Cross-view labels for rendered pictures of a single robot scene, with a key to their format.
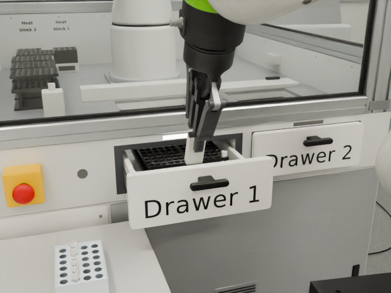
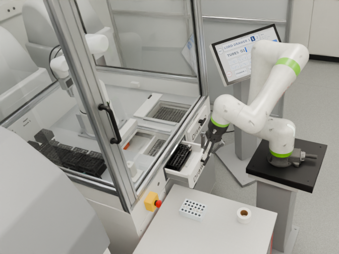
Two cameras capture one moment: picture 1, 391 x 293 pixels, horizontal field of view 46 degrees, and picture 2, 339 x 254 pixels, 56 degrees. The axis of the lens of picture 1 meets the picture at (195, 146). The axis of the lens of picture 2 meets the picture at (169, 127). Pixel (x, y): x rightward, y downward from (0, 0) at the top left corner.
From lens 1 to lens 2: 1.25 m
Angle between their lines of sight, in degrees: 38
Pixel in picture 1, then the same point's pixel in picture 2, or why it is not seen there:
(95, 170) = (160, 179)
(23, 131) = (145, 185)
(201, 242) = not seen: hidden behind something
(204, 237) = not seen: hidden behind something
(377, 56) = (204, 82)
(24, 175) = (155, 198)
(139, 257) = (195, 194)
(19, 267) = (172, 224)
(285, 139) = (194, 126)
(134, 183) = (191, 175)
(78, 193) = (158, 190)
